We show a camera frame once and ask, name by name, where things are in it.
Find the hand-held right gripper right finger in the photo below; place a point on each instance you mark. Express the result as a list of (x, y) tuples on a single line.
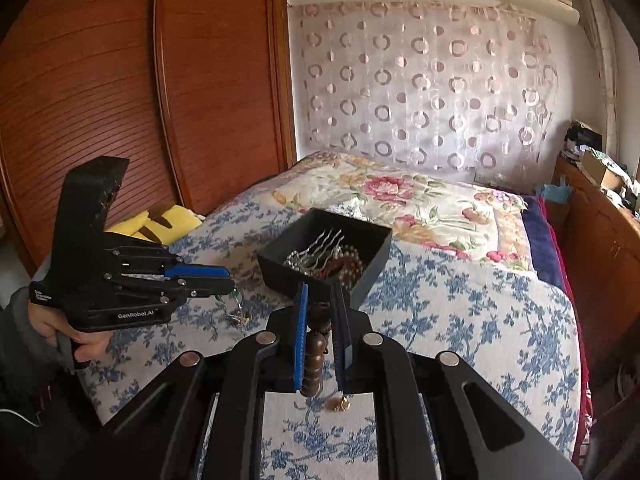
[(342, 350)]

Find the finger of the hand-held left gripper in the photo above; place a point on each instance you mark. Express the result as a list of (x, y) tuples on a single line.
[(200, 271), (210, 288)]

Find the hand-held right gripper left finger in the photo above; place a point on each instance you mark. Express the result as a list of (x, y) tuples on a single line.
[(300, 340)]

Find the black box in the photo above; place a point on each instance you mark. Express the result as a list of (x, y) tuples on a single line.
[(370, 280)]

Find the silver hair comb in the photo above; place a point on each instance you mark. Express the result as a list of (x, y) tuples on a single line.
[(320, 250)]

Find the person's left forearm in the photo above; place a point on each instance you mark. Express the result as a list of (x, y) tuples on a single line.
[(25, 360)]

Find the person's left hand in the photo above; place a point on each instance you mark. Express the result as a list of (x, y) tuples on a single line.
[(92, 342)]

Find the small gold pendant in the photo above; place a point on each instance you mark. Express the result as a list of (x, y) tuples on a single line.
[(340, 404)]

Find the yellow cloth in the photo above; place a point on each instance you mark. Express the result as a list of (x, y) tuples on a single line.
[(182, 217)]

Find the pink floral quilt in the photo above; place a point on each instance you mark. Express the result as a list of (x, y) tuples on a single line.
[(400, 195)]

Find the wooden wardrobe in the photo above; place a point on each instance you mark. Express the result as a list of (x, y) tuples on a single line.
[(200, 85)]

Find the dark blue blanket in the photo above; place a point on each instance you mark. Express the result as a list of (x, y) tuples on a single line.
[(542, 250)]

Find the red blanket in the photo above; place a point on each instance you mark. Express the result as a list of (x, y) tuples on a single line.
[(586, 425)]

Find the light blue cloth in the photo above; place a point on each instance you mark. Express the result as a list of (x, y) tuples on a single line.
[(552, 192)]

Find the wooden sideboard cabinet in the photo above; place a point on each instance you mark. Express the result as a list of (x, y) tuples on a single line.
[(595, 260)]

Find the circle-patterned sheer curtain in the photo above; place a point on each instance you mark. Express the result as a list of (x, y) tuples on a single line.
[(425, 85)]

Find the cardboard box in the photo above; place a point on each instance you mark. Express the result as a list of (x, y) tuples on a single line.
[(597, 172)]

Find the pile of dark clothes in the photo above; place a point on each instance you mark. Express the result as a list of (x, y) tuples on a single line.
[(582, 135)]

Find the white window curtain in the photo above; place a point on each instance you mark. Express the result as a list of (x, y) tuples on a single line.
[(600, 50)]

